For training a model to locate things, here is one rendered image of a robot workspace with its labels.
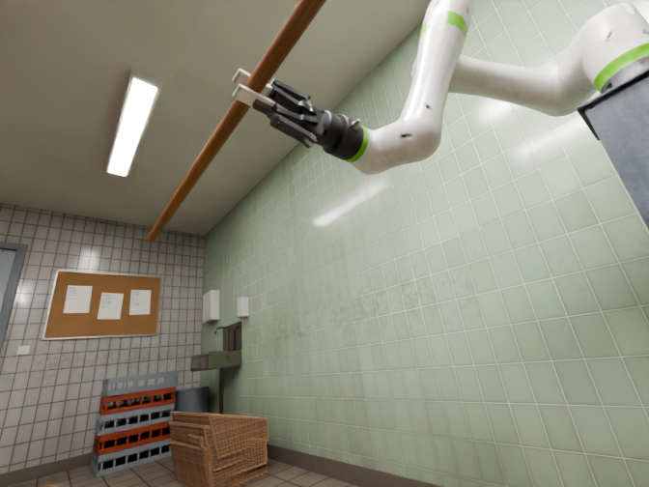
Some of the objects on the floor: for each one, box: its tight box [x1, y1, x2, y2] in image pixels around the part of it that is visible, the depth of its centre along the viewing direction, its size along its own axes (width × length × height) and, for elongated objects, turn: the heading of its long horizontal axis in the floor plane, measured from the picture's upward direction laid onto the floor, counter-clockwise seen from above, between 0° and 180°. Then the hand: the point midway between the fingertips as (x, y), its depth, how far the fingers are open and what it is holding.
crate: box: [89, 439, 172, 477], centre depth 281 cm, size 40×60×15 cm, turn 115°
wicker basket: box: [169, 440, 268, 487], centre depth 213 cm, size 49×56×28 cm
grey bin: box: [173, 387, 210, 414], centre depth 321 cm, size 38×38×55 cm
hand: (252, 91), depth 56 cm, fingers closed on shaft, 3 cm apart
